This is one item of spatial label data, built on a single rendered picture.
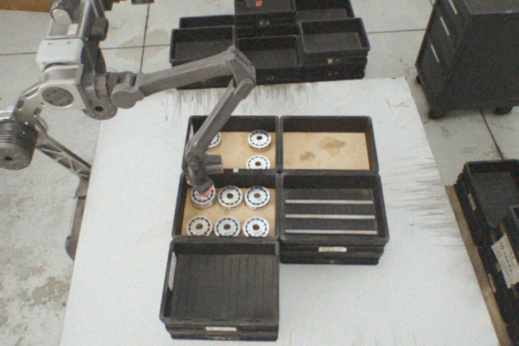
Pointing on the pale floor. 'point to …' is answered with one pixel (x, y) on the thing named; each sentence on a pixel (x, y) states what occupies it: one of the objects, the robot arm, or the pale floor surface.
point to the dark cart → (471, 44)
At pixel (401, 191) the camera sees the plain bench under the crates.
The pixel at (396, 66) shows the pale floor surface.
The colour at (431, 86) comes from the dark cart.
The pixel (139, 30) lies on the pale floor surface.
